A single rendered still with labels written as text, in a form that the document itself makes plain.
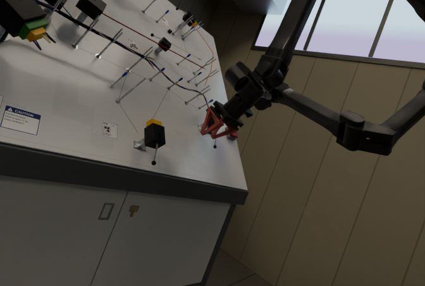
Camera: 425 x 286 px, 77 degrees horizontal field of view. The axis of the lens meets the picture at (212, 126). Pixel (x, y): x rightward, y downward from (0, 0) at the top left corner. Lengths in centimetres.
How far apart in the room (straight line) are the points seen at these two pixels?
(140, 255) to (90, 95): 58
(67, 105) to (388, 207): 231
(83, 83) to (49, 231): 42
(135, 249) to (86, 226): 22
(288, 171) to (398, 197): 87
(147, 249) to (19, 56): 72
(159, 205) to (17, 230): 41
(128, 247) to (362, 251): 197
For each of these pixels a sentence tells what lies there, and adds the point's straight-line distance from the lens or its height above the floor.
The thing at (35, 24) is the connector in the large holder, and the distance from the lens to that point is 75.
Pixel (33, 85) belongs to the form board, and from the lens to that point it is 82.
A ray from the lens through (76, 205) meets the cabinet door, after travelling 86.
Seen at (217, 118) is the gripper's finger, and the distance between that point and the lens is 73.
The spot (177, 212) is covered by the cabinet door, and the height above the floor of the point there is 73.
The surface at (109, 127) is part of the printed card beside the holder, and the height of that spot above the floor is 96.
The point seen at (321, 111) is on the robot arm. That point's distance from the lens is 97.
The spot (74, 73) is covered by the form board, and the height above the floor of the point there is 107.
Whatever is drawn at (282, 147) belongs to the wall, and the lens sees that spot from 275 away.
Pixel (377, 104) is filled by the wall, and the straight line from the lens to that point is 269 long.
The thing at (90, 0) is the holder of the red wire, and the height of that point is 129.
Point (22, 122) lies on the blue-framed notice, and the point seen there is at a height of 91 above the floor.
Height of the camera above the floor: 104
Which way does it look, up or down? 2 degrees up
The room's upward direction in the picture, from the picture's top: 21 degrees clockwise
